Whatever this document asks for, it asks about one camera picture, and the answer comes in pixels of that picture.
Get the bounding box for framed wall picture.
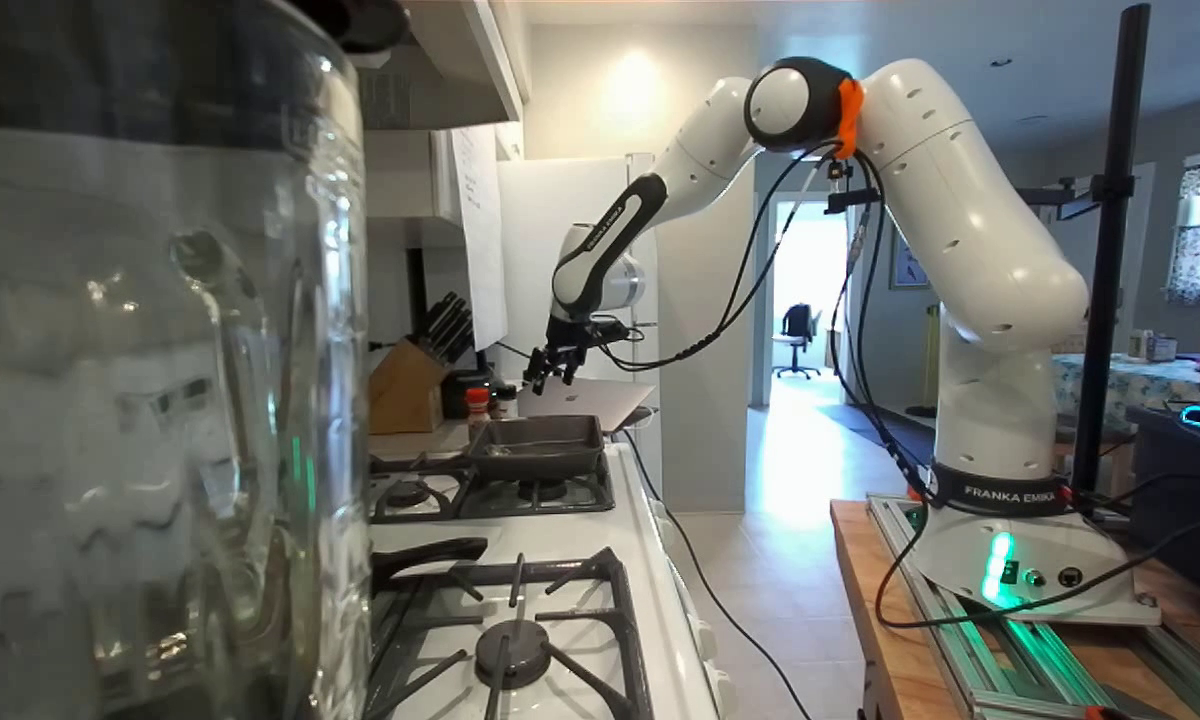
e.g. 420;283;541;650
884;223;938;294

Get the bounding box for white gas stove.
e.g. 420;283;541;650
356;427;734;720

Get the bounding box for black office chair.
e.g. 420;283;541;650
771;301;823;382

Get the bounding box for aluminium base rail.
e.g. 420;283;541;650
863;487;1200;720

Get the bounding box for white refrigerator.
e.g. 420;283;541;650
493;149;665;390

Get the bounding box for orange cable clip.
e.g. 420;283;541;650
829;75;872;167

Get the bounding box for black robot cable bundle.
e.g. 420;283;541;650
607;149;1200;632

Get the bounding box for black baking pan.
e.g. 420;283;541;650
465;410;611;487

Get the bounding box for glass blender jar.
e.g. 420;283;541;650
0;0;376;720

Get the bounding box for black-handled knives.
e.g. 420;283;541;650
418;286;482;366

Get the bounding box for black monitor with cyan light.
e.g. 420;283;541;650
1128;172;1200;594

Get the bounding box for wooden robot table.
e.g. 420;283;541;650
823;496;1200;720

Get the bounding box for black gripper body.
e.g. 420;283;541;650
541;309;633;365

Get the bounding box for black power cable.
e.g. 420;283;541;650
617;422;819;720

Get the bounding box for wooden knife block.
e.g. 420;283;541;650
366;335;454;440

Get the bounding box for black grate with bare burner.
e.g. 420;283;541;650
366;545;660;720

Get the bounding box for white handwritten paper sheet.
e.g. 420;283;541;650
446;125;515;354

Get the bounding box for white range hood cabinet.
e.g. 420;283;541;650
347;0;536;136

